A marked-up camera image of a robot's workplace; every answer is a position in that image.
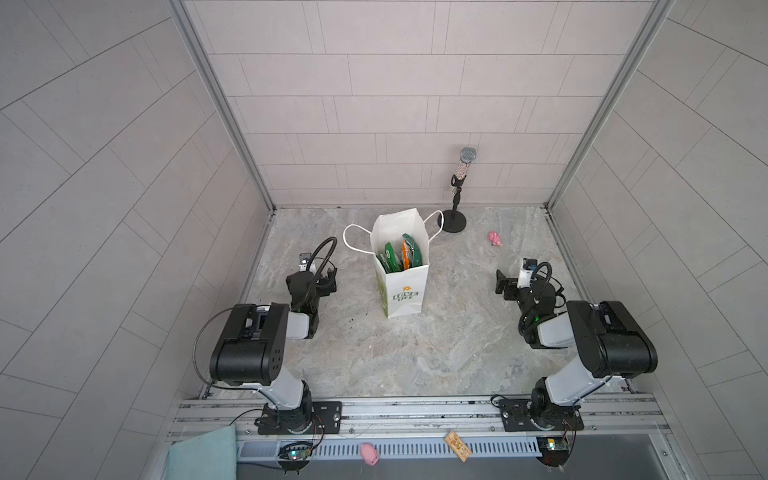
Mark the pink pig toy on table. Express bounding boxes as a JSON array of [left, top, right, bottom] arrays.
[[488, 231, 503, 246]]

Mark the green Fox's spring tea bag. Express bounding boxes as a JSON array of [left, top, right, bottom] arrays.
[[384, 242, 403, 273]]

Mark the aluminium front rail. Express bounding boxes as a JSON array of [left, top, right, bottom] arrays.
[[167, 394, 670, 442]]

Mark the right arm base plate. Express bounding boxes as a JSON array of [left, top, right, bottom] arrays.
[[491, 396, 584, 432]]

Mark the pink pig toy on rail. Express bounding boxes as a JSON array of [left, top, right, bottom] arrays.
[[360, 443, 380, 466]]

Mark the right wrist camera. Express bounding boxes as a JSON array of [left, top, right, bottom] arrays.
[[517, 258, 538, 289]]

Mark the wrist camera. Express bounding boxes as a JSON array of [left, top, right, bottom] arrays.
[[517, 258, 538, 289], [299, 252, 314, 272]]

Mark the black microphone stand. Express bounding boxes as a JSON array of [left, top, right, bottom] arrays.
[[439, 174, 467, 233]]

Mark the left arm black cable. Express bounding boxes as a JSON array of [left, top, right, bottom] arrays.
[[191, 307, 265, 392]]

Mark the right circuit board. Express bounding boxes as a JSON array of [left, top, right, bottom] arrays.
[[536, 437, 572, 469]]

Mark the left circuit board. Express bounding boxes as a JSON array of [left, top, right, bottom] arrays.
[[277, 441, 314, 471]]

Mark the small wooden tag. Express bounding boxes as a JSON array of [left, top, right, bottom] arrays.
[[444, 431, 472, 462]]

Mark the teal cloth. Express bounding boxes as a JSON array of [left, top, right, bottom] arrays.
[[165, 425, 237, 480]]

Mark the orange Fox's fruits bag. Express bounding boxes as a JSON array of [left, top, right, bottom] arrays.
[[401, 240, 412, 270]]

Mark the circuit board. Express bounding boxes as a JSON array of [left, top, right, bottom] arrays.
[[536, 437, 572, 469], [277, 441, 314, 471]]

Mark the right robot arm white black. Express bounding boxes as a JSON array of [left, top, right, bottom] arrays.
[[491, 262, 658, 431]]

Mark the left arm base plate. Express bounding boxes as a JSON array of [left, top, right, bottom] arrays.
[[255, 401, 343, 435]]

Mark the white paper bag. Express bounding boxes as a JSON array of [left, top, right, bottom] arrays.
[[346, 208, 443, 318]]

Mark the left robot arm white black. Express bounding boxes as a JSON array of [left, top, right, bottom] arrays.
[[209, 267, 337, 434]]

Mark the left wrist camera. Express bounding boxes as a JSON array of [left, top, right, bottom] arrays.
[[299, 252, 314, 272]]

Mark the sparkly silver microphone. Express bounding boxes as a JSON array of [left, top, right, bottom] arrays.
[[454, 147, 477, 180]]

